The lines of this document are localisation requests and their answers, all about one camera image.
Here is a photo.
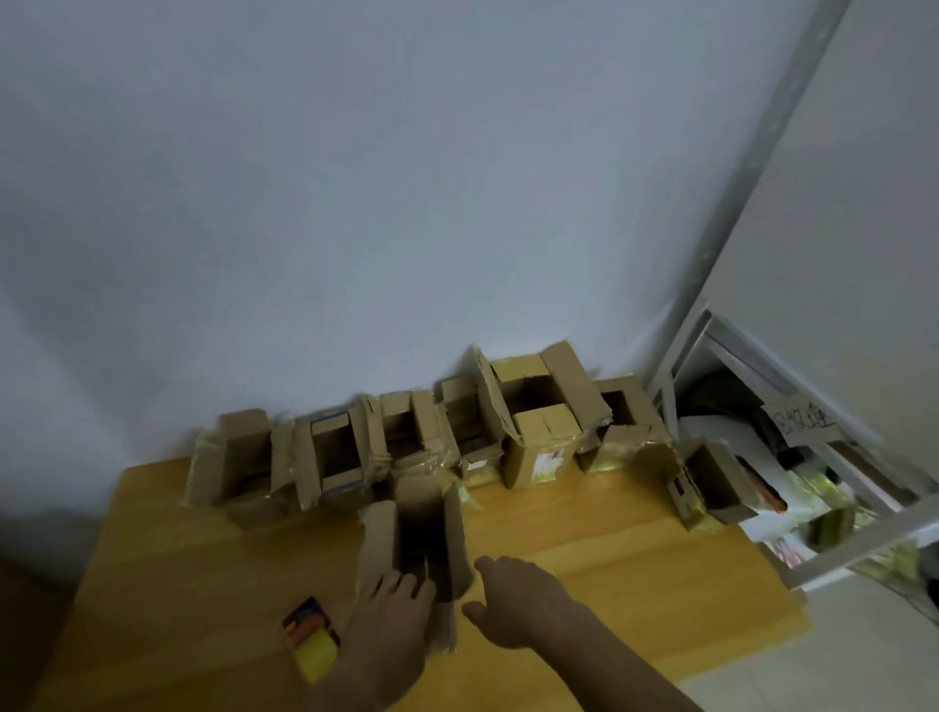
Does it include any person's right hand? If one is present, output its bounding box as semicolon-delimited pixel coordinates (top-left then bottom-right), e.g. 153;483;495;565
460;555;597;651

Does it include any person's left hand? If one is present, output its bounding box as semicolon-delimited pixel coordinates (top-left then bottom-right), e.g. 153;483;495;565
340;568;439;688

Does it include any orange dispenser with yellow tape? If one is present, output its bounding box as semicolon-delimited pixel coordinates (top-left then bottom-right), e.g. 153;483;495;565
282;596;342;685

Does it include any row of cardboard boxes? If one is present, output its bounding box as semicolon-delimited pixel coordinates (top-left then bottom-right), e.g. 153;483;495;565
183;338;772;531

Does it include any person's right forearm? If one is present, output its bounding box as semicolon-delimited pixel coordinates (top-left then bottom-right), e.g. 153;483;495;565
542;601;705;712

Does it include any small box at table edge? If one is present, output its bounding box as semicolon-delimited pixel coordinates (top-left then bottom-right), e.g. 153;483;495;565
678;416;797;544

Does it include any yellow wooden table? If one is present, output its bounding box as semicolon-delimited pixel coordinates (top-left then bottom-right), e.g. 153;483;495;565
32;458;816;712

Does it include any pink printed white paper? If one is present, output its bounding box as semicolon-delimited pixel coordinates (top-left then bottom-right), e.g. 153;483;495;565
762;535;816;572

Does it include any orange black item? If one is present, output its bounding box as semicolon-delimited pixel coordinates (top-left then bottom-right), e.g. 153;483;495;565
755;468;790;513

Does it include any black bag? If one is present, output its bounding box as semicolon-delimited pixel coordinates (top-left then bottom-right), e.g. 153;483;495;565
678;366;772;423

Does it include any handwritten paper sign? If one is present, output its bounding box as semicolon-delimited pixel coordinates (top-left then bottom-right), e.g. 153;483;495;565
762;399;837;450

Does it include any white metal shelf rack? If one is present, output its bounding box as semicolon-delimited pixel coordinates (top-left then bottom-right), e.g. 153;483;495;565
645;0;939;596

